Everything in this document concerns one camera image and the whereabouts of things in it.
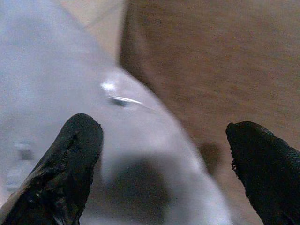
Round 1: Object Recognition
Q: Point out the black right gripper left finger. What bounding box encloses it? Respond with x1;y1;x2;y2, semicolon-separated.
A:
0;113;104;225

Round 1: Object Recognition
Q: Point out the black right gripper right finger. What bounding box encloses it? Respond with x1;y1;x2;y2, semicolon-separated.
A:
225;120;300;225

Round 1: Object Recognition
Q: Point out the silver robot leg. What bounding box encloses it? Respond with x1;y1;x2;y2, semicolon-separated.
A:
0;0;235;225

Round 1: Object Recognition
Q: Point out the brown wooden furniture panel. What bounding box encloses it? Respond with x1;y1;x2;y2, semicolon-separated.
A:
119;0;300;150

